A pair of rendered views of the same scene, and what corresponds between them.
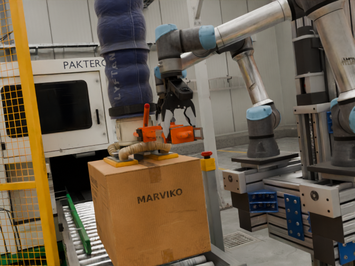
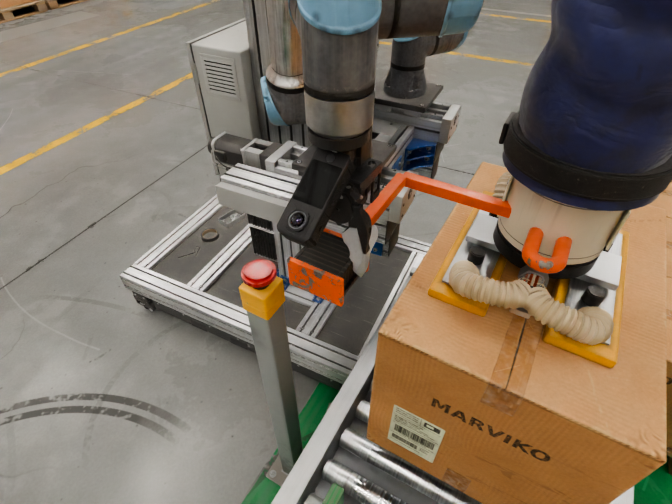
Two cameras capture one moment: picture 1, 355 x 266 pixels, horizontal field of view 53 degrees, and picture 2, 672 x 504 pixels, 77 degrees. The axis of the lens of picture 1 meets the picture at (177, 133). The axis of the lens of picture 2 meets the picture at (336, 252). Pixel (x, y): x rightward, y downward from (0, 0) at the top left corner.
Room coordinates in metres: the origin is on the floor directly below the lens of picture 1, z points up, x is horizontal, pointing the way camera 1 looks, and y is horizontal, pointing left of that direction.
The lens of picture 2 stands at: (2.35, 0.39, 1.63)
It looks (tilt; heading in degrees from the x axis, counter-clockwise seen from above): 43 degrees down; 230
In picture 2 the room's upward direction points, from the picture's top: straight up
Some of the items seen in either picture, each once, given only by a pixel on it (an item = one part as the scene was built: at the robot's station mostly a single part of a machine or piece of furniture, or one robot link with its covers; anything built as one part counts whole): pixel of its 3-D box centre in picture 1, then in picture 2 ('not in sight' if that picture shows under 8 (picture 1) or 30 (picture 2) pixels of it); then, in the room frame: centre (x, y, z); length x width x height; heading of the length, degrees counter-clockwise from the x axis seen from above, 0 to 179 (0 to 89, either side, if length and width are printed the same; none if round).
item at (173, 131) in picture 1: (178, 134); not in sight; (1.15, 0.00, 1.21); 0.08 x 0.07 x 0.05; 20
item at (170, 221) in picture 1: (142, 201); (513, 326); (1.69, 0.21, 0.89); 0.60 x 0.40 x 0.40; 20
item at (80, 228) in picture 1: (70, 216); not in sight; (2.71, 0.90, 0.60); 1.60 x 0.10 x 0.09; 21
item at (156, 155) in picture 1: (156, 151); (485, 238); (1.75, 0.11, 1.11); 0.34 x 0.10 x 0.05; 20
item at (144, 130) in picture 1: (149, 133); not in sight; (1.48, 0.11, 1.21); 0.10 x 0.08 x 0.06; 110
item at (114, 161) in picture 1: (119, 158); (594, 274); (1.68, 0.29, 1.11); 0.34 x 0.10 x 0.05; 20
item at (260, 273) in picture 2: (206, 154); (259, 276); (2.10, -0.16, 1.02); 0.07 x 0.07 x 0.04
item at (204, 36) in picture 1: (198, 39); not in sight; (1.17, -0.11, 1.51); 0.11 x 0.11 x 0.08; 81
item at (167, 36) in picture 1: (168, 43); not in sight; (1.17, -0.01, 1.51); 0.09 x 0.08 x 0.11; 81
